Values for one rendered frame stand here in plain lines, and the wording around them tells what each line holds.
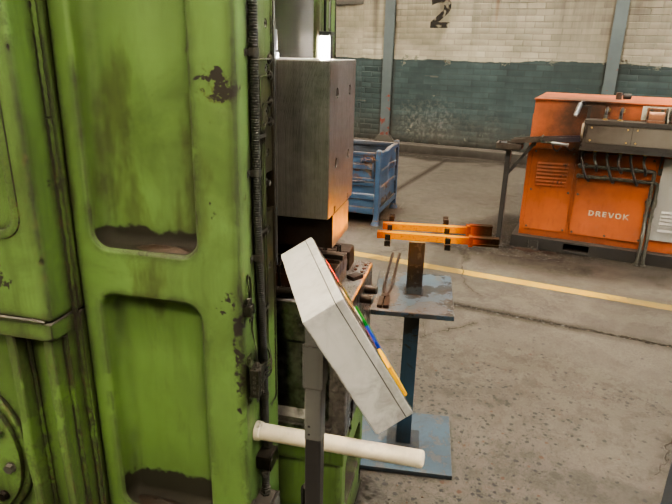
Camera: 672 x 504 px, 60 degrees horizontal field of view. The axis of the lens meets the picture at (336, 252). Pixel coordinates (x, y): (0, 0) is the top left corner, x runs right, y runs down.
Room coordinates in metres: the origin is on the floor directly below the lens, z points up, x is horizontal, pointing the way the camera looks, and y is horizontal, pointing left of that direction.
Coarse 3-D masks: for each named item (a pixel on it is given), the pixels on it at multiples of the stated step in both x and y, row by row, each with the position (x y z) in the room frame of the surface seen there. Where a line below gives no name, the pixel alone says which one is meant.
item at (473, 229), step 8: (384, 224) 2.08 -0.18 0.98; (392, 224) 2.08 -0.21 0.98; (400, 224) 2.07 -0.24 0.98; (408, 224) 2.07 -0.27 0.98; (416, 224) 2.08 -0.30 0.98; (424, 224) 2.08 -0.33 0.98; (432, 224) 2.08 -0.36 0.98; (472, 224) 2.06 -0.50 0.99; (480, 224) 2.06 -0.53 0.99; (456, 232) 2.05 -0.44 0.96; (464, 232) 2.04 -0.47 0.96; (472, 232) 2.05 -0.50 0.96; (480, 232) 2.05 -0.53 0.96; (488, 232) 2.04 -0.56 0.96
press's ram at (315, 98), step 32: (288, 64) 1.49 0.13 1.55; (320, 64) 1.47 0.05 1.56; (352, 64) 1.71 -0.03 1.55; (288, 96) 1.49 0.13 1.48; (320, 96) 1.47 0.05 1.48; (352, 96) 1.72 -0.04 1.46; (288, 128) 1.49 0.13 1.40; (320, 128) 1.47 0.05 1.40; (352, 128) 1.73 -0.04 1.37; (288, 160) 1.49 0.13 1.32; (320, 160) 1.47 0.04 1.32; (352, 160) 1.75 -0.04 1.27; (288, 192) 1.49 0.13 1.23; (320, 192) 1.47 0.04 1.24
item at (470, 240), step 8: (384, 232) 1.97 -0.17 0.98; (392, 232) 1.97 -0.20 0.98; (400, 232) 1.97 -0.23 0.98; (408, 232) 1.97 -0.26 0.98; (416, 240) 1.95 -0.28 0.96; (424, 240) 1.94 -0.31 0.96; (432, 240) 1.94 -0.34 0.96; (440, 240) 1.93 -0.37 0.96; (456, 240) 1.92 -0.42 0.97; (464, 240) 1.92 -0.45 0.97; (472, 240) 1.91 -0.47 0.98; (480, 240) 1.92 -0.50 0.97; (488, 240) 1.91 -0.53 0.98; (496, 240) 1.90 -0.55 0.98
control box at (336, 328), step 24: (312, 240) 1.19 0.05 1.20; (288, 264) 1.13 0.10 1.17; (312, 264) 1.07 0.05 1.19; (312, 288) 0.97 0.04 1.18; (336, 288) 0.93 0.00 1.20; (312, 312) 0.88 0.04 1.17; (336, 312) 0.88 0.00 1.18; (312, 336) 0.87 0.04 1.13; (336, 336) 0.88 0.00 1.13; (360, 336) 0.89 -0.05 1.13; (336, 360) 0.88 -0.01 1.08; (360, 360) 0.89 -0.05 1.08; (360, 384) 0.89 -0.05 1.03; (384, 384) 0.90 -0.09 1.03; (360, 408) 0.89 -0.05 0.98; (384, 408) 0.90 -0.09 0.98; (408, 408) 0.91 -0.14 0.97
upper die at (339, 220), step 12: (336, 216) 1.56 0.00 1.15; (288, 228) 1.54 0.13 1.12; (300, 228) 1.53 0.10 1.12; (312, 228) 1.53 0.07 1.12; (324, 228) 1.52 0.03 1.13; (336, 228) 1.56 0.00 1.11; (288, 240) 1.54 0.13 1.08; (300, 240) 1.53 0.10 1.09; (324, 240) 1.52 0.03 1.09; (336, 240) 1.56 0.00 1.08
